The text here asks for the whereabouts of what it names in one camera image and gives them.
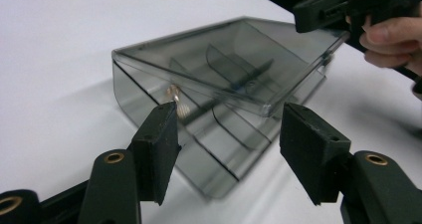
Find transparent grey compartment box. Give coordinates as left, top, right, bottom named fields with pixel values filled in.
left=111, top=16, right=351, bottom=200

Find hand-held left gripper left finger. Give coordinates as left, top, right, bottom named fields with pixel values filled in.
left=127, top=101, right=182, bottom=207

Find small gold jewelry piece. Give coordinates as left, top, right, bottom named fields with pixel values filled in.
left=164, top=84, right=192, bottom=119

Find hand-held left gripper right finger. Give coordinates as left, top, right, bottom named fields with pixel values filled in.
left=279, top=102, right=352, bottom=207

